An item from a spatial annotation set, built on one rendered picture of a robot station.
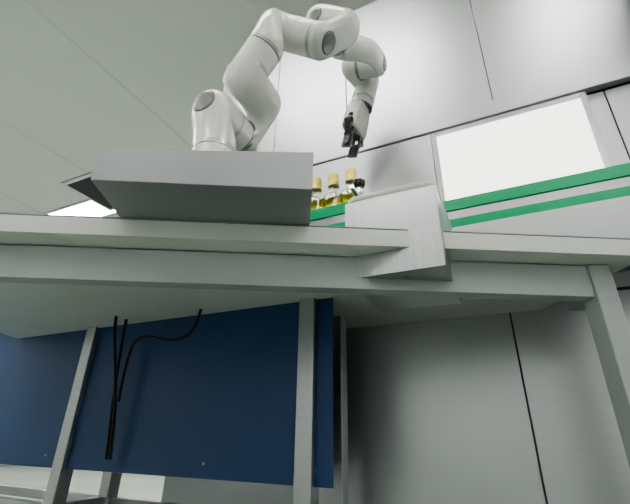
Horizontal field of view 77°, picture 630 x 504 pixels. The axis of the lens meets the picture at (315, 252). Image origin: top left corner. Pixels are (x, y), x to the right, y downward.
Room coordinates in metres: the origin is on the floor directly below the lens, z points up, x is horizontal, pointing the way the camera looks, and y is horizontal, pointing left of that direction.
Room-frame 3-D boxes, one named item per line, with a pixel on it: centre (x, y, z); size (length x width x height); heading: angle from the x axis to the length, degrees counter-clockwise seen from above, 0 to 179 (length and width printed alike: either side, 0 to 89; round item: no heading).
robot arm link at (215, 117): (0.70, 0.22, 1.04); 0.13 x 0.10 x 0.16; 155
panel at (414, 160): (1.04, -0.36, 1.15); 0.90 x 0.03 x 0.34; 64
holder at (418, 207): (0.75, -0.19, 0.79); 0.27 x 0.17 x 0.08; 154
